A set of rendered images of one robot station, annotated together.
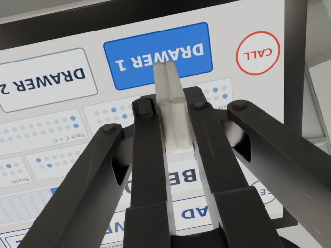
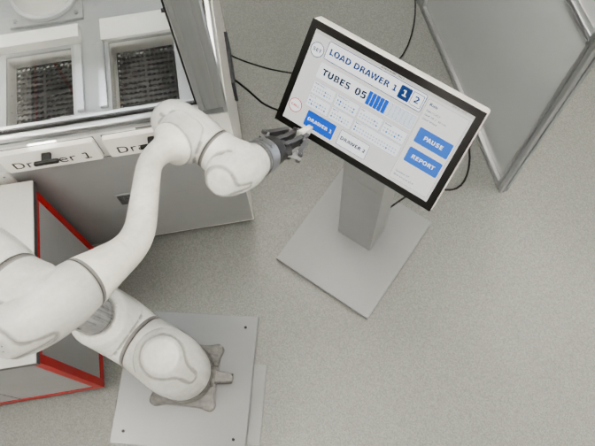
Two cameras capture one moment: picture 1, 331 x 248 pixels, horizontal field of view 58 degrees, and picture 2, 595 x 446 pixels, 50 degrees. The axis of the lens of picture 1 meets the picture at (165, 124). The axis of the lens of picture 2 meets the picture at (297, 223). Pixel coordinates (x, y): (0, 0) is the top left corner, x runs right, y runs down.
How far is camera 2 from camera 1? 1.64 m
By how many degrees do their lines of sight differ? 64
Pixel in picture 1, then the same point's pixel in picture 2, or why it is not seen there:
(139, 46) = (322, 131)
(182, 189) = (342, 75)
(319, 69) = not seen: outside the picture
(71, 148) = (363, 120)
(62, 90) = (350, 138)
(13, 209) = (402, 117)
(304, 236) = not seen: outside the picture
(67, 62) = (342, 142)
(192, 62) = (312, 116)
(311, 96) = not seen: outside the picture
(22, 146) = (375, 134)
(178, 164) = (336, 87)
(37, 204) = (392, 111)
